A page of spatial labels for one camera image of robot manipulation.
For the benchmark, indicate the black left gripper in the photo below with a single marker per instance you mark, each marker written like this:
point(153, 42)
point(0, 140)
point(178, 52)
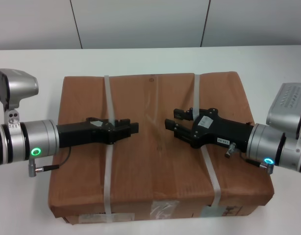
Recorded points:
point(77, 134)

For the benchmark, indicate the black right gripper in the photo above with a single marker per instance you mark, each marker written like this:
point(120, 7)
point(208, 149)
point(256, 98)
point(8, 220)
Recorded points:
point(224, 131)

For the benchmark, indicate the brown cardboard box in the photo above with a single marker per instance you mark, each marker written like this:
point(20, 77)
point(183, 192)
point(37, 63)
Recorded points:
point(160, 171)

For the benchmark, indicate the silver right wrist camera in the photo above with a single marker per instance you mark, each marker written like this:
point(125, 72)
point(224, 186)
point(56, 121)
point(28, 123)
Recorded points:
point(287, 107)

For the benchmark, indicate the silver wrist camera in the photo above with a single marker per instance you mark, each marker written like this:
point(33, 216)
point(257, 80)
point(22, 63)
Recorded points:
point(18, 83)
point(287, 107)

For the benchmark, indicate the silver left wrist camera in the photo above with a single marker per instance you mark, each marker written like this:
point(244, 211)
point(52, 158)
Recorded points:
point(18, 83)

